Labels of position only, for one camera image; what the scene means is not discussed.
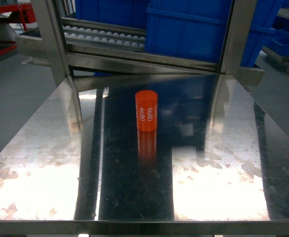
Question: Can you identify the large blue plastic bin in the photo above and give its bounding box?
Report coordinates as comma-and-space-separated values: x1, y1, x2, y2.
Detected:
145, 0, 283, 67

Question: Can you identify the stainless steel roller rack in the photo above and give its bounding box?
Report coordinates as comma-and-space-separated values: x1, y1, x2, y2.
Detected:
15, 0, 264, 86

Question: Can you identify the rear blue plastic bin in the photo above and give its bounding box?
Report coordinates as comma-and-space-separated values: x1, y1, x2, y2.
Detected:
75, 0, 150, 29

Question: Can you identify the small blue bin right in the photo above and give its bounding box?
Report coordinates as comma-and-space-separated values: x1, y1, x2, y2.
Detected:
271, 36, 289, 56

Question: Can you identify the red metal frame cart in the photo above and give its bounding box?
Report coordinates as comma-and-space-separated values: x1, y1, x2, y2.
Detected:
0, 0, 36, 60

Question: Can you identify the orange cylindrical capacitor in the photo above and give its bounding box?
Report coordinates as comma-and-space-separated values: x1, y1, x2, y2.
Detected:
135, 90, 158, 132

